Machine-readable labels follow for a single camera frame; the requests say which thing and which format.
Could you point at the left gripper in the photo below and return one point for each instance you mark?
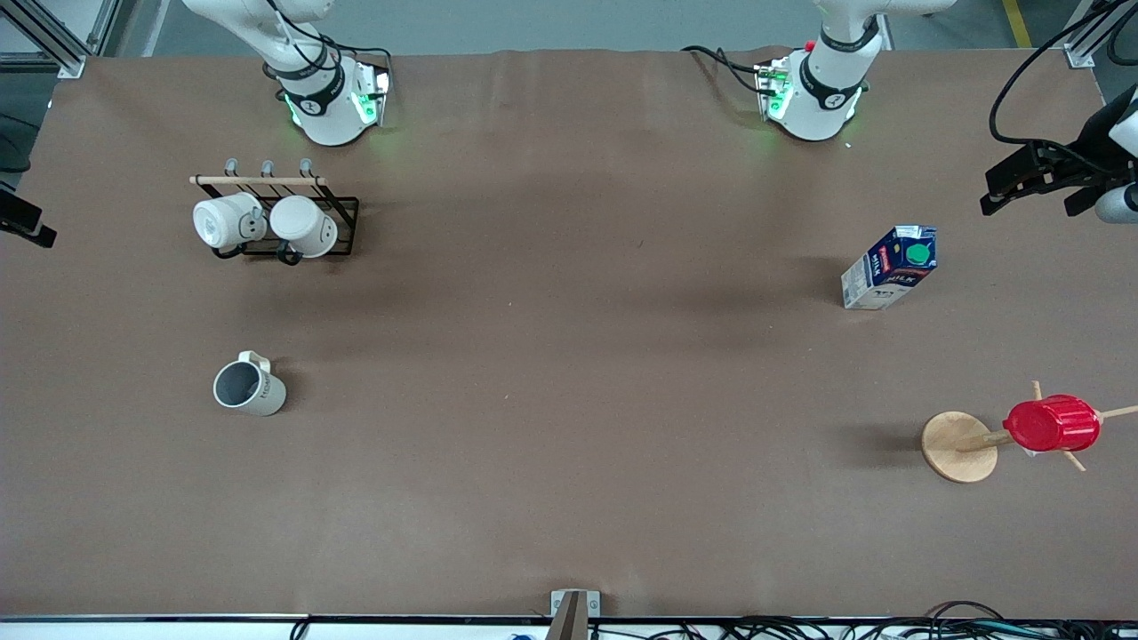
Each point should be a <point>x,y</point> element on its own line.
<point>1090,155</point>

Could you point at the blue white milk carton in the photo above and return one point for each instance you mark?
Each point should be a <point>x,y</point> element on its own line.
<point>885,271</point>

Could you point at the grey ceramic mug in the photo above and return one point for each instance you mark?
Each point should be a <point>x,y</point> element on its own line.
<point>253,391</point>

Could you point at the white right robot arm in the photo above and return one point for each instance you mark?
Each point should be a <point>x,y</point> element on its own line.
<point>324,111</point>

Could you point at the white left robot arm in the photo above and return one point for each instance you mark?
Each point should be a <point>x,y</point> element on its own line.
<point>818,102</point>

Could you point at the red ribbed plastic cup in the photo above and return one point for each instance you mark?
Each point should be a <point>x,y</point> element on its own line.
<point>1053,424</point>

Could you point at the white mug with round face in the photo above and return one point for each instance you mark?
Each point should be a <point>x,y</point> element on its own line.
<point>222,222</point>

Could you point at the wooden mug tree stand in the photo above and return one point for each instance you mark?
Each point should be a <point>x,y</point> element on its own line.
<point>956,449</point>

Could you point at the metal bracket with post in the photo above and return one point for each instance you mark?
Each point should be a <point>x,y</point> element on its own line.
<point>573,613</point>

